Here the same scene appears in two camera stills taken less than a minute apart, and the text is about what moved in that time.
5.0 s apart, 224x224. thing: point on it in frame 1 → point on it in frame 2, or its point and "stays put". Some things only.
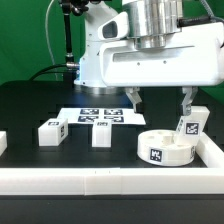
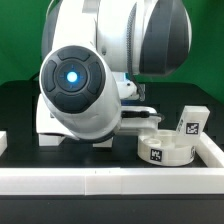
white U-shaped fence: x=208 y=180 stays put
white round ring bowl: x=158 y=147 stays put
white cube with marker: x=190 y=126 stays put
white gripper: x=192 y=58 → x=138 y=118
